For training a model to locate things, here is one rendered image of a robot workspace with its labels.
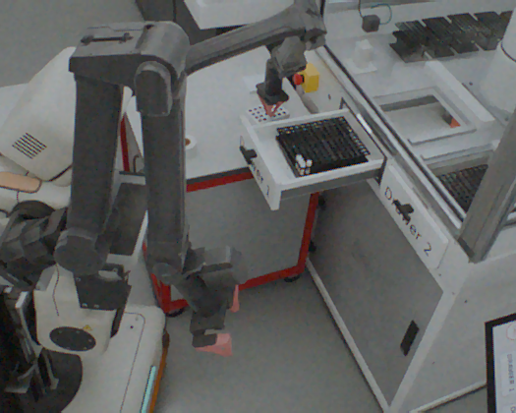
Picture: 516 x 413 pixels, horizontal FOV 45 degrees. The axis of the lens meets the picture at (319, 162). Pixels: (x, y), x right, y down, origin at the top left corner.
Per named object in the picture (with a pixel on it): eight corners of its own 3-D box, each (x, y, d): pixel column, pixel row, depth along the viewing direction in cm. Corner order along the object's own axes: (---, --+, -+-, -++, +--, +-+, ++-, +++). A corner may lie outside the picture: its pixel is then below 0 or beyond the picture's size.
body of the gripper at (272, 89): (271, 83, 196) (273, 64, 191) (289, 101, 191) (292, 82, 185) (254, 88, 193) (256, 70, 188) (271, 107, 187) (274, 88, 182)
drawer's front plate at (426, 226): (431, 269, 158) (443, 242, 151) (378, 193, 176) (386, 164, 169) (437, 267, 159) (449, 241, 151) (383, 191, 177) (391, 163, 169)
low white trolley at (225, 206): (161, 330, 225) (152, 185, 174) (124, 210, 263) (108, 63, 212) (304, 286, 248) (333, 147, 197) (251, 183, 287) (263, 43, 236)
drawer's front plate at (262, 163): (272, 211, 165) (276, 182, 158) (236, 143, 183) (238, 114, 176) (278, 209, 166) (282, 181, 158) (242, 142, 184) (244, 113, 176)
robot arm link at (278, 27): (316, -19, 131) (333, 26, 131) (313, 0, 144) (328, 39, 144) (117, 55, 127) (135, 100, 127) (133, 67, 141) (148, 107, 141)
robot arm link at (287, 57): (291, 1, 139) (309, 45, 139) (315, -7, 140) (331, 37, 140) (267, 50, 180) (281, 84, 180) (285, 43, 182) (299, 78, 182)
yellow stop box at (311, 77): (304, 93, 202) (307, 76, 198) (295, 81, 207) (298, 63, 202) (317, 91, 204) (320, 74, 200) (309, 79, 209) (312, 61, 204)
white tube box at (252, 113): (257, 133, 197) (258, 124, 194) (243, 118, 201) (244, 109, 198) (288, 122, 203) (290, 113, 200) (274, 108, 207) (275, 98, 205)
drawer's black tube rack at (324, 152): (298, 185, 171) (300, 168, 167) (274, 145, 182) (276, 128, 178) (366, 169, 180) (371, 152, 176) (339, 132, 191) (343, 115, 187)
